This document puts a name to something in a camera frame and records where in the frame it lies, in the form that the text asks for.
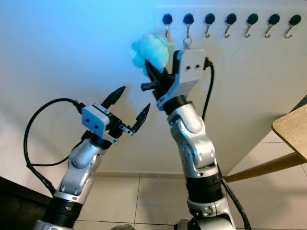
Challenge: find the silver key ring with keys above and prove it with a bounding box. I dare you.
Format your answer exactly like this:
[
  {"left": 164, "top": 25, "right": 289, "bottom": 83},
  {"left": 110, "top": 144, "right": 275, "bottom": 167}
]
[{"left": 182, "top": 37, "right": 193, "bottom": 51}]

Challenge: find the teal plush keychain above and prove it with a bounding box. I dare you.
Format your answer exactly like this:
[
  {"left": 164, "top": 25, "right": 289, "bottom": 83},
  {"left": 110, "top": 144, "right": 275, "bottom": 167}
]
[{"left": 130, "top": 33, "right": 175, "bottom": 77}]

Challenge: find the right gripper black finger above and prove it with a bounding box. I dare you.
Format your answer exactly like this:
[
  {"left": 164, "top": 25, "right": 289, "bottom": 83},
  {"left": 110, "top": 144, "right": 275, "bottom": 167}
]
[{"left": 144, "top": 62, "right": 167, "bottom": 81}]

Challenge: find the grey robot leg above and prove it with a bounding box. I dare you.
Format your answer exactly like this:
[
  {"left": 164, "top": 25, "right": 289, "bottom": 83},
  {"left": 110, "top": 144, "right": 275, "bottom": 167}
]
[
  {"left": 175, "top": 219, "right": 193, "bottom": 230},
  {"left": 109, "top": 224, "right": 133, "bottom": 230}
]

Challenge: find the black knob wall hook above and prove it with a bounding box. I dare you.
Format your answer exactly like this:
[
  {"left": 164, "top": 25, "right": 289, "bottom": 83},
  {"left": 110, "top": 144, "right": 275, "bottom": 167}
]
[
  {"left": 264, "top": 14, "right": 281, "bottom": 39},
  {"left": 203, "top": 13, "right": 216, "bottom": 38},
  {"left": 284, "top": 14, "right": 302, "bottom": 39},
  {"left": 224, "top": 13, "right": 237, "bottom": 38},
  {"left": 162, "top": 13, "right": 174, "bottom": 38},
  {"left": 244, "top": 13, "right": 259, "bottom": 38},
  {"left": 183, "top": 13, "right": 195, "bottom": 39}
]

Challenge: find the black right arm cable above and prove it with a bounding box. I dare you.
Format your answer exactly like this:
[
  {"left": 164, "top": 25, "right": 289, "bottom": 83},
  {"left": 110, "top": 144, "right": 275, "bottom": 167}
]
[{"left": 201, "top": 57, "right": 252, "bottom": 230}]

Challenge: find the black low furniture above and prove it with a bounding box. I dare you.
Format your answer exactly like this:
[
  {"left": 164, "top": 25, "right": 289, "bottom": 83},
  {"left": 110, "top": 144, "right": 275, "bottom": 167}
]
[{"left": 0, "top": 177, "right": 58, "bottom": 230}]

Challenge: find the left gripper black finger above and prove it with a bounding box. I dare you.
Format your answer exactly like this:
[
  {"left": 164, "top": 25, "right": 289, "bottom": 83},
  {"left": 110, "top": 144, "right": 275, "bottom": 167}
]
[
  {"left": 133, "top": 104, "right": 150, "bottom": 134},
  {"left": 103, "top": 86, "right": 126, "bottom": 107}
]

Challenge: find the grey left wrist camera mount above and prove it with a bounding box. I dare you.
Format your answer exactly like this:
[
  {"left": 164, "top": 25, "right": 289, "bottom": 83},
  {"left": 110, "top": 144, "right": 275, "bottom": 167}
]
[{"left": 82, "top": 104, "right": 112, "bottom": 138}]

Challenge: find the grey robot right leg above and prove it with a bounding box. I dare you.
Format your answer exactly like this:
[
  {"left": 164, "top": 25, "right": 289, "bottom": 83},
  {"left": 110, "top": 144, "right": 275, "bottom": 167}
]
[{"left": 175, "top": 219, "right": 193, "bottom": 230}]

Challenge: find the grey robot left leg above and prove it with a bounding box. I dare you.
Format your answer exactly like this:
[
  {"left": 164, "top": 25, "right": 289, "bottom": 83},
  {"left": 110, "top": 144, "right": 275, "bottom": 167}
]
[{"left": 109, "top": 224, "right": 133, "bottom": 230}]

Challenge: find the light wooden table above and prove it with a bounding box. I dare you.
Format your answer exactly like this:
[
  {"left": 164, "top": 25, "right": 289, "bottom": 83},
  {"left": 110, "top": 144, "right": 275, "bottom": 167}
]
[{"left": 223, "top": 94, "right": 307, "bottom": 184}]

